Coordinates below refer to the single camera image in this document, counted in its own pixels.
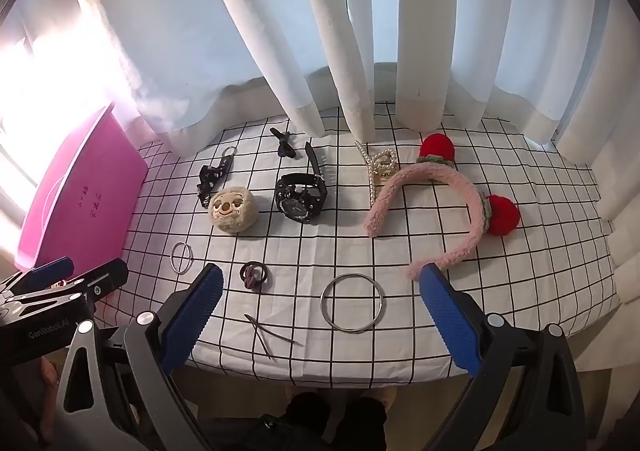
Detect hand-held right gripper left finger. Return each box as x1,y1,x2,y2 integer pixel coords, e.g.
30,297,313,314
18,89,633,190
54,262,224,451

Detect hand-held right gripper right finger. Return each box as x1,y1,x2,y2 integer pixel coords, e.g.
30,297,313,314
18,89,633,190
419,262,586,451

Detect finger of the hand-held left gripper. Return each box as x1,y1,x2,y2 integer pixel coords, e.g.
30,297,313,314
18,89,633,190
11,257,75,296
80,258,130,304

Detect small silver bracelet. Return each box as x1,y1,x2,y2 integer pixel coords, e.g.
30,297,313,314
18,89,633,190
170,241,194,275

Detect thin hairpin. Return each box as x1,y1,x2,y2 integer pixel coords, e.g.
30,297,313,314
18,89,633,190
252,323,303,346
244,315,272,360

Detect dark hair tie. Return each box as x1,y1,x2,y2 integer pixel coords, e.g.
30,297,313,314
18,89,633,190
239,261,268,290

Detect pink plastic basin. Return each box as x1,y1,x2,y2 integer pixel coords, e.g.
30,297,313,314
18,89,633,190
14,102,149,272

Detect beige plush face keychain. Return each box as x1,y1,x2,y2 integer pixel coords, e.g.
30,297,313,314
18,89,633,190
208,185,259,234

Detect pink fuzzy headband red pompoms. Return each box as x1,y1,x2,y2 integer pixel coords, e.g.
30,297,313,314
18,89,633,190
363,132,522,283

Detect large silver bangle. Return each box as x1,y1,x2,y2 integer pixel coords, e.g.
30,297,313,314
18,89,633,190
320,273,387,333

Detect black strap keychain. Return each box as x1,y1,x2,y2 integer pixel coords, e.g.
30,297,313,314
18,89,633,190
196,146,238,209

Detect black wrist watch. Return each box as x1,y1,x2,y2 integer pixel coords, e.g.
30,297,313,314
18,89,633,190
274,142,329,222

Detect pearl hair claw clip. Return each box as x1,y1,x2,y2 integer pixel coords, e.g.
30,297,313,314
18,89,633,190
354,140,401,206

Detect black hair bow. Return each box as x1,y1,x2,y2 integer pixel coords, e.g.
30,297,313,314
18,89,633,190
270,127,304,159

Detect white bedding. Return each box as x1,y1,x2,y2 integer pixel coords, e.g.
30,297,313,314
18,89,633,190
560,171,640,374

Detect person's legs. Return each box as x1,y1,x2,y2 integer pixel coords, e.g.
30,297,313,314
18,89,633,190
285,388,396,451

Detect white curtain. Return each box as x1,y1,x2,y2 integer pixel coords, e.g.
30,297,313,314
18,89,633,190
0,0,640,232

